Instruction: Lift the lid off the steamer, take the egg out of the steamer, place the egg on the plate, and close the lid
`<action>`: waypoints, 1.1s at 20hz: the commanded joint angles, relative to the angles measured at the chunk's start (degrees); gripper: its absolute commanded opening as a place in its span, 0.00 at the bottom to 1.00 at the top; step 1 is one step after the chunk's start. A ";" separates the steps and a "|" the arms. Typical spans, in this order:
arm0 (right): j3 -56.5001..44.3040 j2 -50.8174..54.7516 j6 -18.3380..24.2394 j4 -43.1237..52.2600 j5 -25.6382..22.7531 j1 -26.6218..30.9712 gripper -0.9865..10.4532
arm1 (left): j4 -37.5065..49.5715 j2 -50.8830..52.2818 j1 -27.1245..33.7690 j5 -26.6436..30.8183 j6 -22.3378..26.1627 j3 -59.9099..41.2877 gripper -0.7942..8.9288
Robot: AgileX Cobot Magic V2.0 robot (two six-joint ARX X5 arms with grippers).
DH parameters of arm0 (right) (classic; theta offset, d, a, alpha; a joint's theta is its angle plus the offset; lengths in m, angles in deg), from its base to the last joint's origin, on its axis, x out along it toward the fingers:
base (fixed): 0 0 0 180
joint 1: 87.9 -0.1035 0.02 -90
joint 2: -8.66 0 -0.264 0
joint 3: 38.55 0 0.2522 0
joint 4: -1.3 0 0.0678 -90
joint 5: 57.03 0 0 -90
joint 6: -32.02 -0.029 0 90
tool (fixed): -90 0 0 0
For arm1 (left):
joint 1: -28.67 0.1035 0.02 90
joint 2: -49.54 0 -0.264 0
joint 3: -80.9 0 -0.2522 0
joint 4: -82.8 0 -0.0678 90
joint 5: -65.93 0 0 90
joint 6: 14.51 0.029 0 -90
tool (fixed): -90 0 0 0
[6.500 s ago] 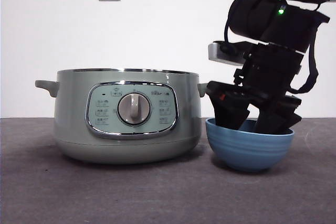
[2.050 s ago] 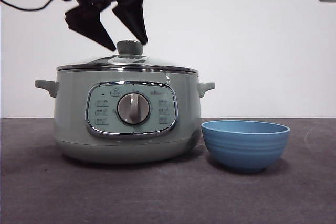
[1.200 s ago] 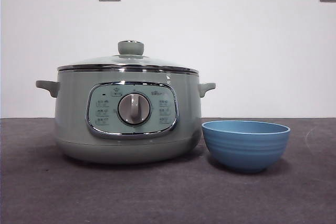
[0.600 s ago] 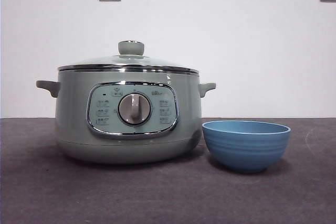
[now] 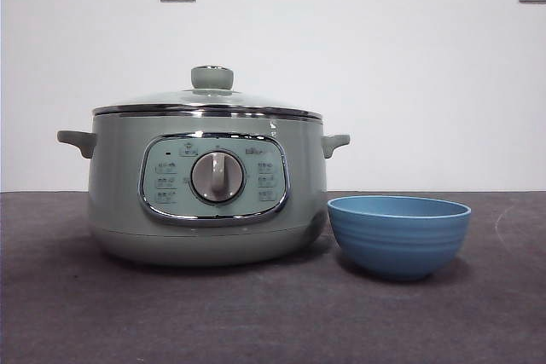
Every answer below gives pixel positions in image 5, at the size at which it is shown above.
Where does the glass lid with green knob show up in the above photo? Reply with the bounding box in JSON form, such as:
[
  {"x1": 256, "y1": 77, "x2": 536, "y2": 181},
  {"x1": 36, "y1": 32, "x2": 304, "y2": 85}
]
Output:
[{"x1": 92, "y1": 65, "x2": 323, "y2": 118}]

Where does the pale green electric steamer pot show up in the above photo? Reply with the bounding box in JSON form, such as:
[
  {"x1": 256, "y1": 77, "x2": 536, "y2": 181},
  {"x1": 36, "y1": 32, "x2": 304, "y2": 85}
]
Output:
[{"x1": 56, "y1": 108, "x2": 351, "y2": 269}]

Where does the blue ribbed bowl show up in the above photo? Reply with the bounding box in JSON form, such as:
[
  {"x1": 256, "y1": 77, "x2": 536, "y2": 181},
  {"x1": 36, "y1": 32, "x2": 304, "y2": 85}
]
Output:
[{"x1": 327, "y1": 195, "x2": 473, "y2": 282}]

